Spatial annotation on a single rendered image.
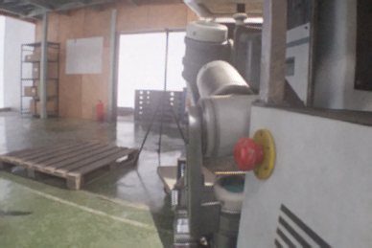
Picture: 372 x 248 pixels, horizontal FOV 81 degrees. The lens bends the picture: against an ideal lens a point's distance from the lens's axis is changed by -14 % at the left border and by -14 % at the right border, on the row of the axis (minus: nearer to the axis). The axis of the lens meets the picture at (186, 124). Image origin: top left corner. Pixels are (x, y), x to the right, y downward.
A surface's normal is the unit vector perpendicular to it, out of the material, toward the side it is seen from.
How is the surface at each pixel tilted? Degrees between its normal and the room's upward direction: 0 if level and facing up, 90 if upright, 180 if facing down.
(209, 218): 106
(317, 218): 90
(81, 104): 90
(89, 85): 90
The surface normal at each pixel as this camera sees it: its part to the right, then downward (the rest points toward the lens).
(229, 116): 0.06, -0.29
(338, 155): -0.99, -0.03
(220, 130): 0.08, 0.12
